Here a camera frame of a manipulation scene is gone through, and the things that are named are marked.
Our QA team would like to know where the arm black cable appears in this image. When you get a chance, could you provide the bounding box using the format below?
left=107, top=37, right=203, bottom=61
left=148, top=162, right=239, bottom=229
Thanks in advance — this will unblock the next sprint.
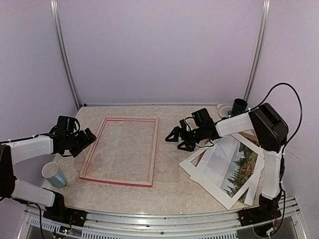
left=34, top=203, right=50, bottom=239
left=259, top=83, right=304, bottom=152

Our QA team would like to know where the left aluminium post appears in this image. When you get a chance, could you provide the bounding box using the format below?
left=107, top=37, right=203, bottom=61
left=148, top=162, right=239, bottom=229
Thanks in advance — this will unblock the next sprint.
left=50, top=0, right=82, bottom=110

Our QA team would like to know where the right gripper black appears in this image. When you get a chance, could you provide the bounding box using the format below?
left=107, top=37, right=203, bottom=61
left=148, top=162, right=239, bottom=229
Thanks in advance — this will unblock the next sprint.
left=165, top=126, right=205, bottom=151

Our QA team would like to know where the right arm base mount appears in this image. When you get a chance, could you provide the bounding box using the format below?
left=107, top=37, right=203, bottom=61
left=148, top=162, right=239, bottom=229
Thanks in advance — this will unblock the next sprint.
left=238, top=193, right=282, bottom=226

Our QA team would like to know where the white round coaster plate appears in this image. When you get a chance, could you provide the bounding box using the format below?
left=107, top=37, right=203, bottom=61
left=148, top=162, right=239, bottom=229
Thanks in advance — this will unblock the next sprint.
left=217, top=104, right=233, bottom=118

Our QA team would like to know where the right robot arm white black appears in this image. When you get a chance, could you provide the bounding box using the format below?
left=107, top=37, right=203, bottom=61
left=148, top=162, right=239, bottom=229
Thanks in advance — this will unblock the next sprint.
left=165, top=103, right=289, bottom=221

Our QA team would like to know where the front aluminium rail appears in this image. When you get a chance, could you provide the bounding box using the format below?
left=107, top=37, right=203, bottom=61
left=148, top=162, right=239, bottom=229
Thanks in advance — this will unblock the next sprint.
left=17, top=196, right=307, bottom=239

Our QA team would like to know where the wooden picture frame pink edge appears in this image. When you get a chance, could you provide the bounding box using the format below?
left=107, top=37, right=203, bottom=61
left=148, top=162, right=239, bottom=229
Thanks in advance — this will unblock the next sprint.
left=79, top=117, right=159, bottom=188

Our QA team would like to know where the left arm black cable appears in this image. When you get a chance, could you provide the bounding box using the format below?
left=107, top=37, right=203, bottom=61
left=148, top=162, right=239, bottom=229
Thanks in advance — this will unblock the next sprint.
left=34, top=203, right=50, bottom=239

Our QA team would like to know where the aluminium post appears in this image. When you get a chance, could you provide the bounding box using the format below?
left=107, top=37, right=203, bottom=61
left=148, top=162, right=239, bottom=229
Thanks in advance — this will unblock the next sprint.
left=244, top=0, right=271, bottom=102
left=50, top=0, right=82, bottom=110

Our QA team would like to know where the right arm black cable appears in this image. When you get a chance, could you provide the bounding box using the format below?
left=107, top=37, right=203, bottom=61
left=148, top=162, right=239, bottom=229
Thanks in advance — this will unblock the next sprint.
left=259, top=83, right=304, bottom=152

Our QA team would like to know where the landscape photo print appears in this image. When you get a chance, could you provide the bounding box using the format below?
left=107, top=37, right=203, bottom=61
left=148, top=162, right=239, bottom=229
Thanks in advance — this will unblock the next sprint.
left=196, top=136, right=258, bottom=197

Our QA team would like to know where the brown backing board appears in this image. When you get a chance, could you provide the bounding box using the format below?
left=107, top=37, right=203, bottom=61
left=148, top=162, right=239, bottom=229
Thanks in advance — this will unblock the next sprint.
left=194, top=131, right=259, bottom=167

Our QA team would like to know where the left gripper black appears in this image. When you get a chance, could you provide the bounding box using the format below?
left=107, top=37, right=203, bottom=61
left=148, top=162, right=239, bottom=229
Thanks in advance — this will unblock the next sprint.
left=65, top=127, right=96, bottom=157

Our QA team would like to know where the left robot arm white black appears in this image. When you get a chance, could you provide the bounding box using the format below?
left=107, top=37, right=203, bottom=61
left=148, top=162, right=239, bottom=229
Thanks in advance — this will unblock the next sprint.
left=0, top=116, right=97, bottom=222

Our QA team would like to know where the dark green cup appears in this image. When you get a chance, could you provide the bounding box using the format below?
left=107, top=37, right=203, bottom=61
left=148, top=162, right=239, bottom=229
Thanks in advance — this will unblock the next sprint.
left=231, top=98, right=248, bottom=115

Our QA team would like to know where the light blue mug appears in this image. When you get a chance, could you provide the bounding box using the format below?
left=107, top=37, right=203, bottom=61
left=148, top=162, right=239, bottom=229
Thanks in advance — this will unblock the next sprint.
left=41, top=162, right=67, bottom=189

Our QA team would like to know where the white mat board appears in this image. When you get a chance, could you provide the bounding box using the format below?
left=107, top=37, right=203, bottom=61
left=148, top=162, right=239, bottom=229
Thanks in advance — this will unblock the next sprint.
left=179, top=132, right=264, bottom=210

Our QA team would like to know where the right aluminium post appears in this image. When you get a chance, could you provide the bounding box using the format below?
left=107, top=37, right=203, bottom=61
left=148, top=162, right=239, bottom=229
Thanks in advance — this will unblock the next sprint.
left=244, top=0, right=271, bottom=102

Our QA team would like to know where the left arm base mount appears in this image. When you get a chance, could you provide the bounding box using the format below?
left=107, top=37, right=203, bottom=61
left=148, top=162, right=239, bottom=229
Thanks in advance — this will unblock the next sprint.
left=43, top=205, right=87, bottom=227

